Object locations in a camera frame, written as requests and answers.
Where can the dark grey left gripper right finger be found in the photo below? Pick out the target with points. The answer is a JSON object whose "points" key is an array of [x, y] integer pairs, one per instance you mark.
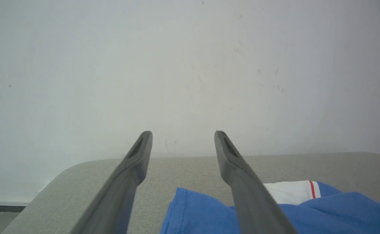
{"points": [[248, 198]]}

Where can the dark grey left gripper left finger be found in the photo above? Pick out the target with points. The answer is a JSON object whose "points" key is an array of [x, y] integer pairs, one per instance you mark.
{"points": [[124, 185]]}

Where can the blue white red-striped shirt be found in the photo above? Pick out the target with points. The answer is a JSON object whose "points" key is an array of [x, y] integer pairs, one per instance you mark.
{"points": [[203, 214]]}

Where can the grey fabric sofa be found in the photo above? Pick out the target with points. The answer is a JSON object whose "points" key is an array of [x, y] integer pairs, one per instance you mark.
{"points": [[183, 172]]}

